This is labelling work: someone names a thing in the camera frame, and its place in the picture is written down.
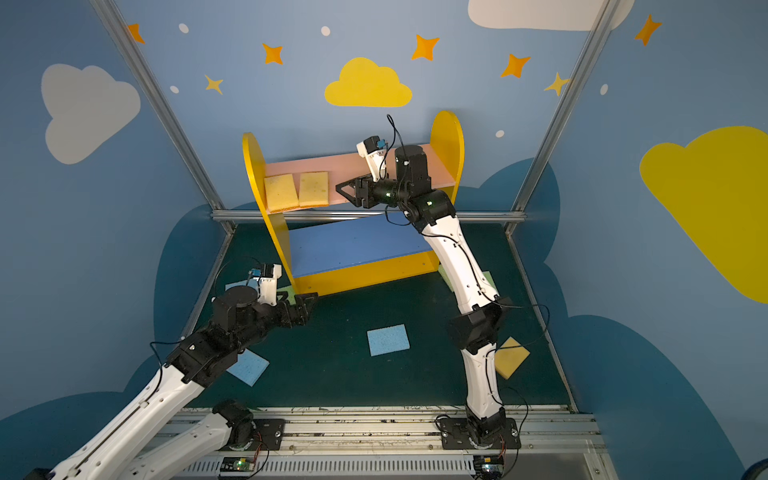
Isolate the yellow sponge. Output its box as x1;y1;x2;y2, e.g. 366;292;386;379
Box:
264;174;299;212
298;171;330;208
494;337;530;380

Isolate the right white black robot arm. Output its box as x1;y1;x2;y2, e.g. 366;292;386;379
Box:
335;136;511;447

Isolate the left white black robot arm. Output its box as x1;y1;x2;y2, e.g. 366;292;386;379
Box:
27;285;318;479

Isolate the green sponge left upper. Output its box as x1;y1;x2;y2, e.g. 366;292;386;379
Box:
276;286;295;304

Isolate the green sponge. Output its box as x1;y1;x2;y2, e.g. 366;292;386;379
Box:
276;286;295;304
483;271;497;290
438;265;454;292

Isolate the blue sponge far left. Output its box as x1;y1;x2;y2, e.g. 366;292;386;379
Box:
225;280;250;291

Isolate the blue sponge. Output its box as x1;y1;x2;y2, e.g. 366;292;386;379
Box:
227;349;270;387
225;280;250;291
367;324;410;357

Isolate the blue sponge near left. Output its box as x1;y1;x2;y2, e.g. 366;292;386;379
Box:
227;349;270;387

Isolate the blue sponge centre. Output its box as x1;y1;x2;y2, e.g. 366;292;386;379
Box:
367;324;410;357

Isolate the green sponge right inner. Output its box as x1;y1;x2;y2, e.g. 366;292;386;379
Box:
438;265;454;292

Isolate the green sponge right outer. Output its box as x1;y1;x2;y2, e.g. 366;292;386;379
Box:
483;271;497;290

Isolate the left green circuit board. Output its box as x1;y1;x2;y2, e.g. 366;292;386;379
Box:
219;457;256;476

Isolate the green circuit board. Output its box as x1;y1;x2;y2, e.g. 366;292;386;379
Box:
219;457;256;476
472;456;505;480

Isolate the right green circuit board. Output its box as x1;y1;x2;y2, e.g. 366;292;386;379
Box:
472;456;505;480

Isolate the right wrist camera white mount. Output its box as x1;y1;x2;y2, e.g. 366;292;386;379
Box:
356;135;388;182

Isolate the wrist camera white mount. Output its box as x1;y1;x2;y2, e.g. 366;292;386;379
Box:
245;264;283;306
356;135;388;182

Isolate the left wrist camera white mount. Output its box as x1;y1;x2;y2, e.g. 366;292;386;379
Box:
245;264;283;306

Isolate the rear aluminium frame bar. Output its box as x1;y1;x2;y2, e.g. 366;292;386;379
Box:
211;210;527;223

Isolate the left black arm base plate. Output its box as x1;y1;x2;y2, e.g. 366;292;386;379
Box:
227;419;286;451

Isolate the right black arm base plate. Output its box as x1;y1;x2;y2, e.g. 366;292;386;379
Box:
434;415;521;450

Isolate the left aluminium frame post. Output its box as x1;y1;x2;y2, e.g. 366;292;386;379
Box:
90;0;225;213

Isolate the aluminium frame post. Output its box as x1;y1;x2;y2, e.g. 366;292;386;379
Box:
504;0;622;241
90;0;225;213

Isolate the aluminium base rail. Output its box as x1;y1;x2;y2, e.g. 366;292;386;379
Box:
98;406;619;480

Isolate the right aluminium frame post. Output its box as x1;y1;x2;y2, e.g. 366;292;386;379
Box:
504;0;622;241

